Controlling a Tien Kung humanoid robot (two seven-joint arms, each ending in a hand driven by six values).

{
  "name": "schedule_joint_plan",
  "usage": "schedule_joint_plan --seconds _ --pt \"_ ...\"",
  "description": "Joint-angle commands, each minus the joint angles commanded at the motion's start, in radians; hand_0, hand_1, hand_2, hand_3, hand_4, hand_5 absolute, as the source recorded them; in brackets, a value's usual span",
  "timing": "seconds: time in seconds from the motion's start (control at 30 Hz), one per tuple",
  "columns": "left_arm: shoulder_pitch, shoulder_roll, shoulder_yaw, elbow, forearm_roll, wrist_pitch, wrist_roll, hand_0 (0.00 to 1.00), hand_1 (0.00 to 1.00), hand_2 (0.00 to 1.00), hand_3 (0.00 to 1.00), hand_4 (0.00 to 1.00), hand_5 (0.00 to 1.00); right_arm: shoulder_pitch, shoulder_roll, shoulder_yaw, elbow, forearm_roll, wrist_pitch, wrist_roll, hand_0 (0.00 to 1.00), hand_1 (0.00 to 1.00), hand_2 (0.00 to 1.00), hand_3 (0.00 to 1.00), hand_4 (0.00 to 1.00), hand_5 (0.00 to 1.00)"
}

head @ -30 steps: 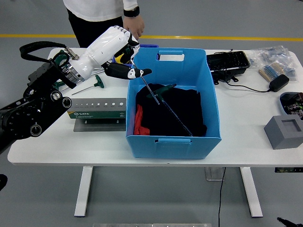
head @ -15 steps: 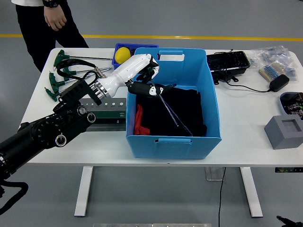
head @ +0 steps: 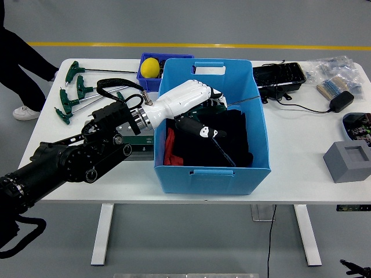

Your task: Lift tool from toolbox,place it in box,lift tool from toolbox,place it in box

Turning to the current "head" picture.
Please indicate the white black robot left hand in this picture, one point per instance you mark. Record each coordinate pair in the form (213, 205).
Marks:
(179, 98)

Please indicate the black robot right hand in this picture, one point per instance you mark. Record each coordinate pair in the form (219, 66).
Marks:
(355, 267)

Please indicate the grey metal wrench holder stand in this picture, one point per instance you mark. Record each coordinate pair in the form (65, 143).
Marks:
(145, 142)

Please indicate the large light blue storage box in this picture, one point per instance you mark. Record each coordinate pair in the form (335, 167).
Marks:
(214, 182)

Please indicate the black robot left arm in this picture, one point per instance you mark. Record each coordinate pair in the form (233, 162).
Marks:
(58, 162)

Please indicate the small dark blue bin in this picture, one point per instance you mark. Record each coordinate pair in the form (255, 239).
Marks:
(147, 85)

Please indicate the yellow ball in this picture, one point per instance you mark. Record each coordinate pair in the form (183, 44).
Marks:
(150, 68)

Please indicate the red cloth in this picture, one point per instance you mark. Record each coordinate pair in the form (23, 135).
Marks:
(171, 149)

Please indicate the white table leg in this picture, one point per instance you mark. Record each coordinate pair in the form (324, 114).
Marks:
(101, 234)
(308, 234)

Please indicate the black table control panel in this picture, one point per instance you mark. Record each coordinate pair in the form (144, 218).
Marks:
(353, 208)

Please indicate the black cloth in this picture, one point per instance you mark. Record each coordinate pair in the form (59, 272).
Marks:
(237, 139)

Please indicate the grey block with square recess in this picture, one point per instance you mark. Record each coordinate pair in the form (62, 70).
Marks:
(342, 171)

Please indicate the black plastic tray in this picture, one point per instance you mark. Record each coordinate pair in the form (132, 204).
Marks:
(279, 75)

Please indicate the light blue parts bowl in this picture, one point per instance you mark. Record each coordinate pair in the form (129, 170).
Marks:
(358, 127)

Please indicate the taped resistor strip bundle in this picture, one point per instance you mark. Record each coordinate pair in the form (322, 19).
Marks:
(330, 87)

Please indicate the clear plastic component bags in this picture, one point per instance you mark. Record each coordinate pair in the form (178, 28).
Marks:
(333, 68)

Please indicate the black power adapter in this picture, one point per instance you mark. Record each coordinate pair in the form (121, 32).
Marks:
(342, 101)

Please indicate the person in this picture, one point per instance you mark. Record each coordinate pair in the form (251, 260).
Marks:
(17, 72)

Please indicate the grey metal table bracket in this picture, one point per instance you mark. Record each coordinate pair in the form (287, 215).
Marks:
(262, 212)

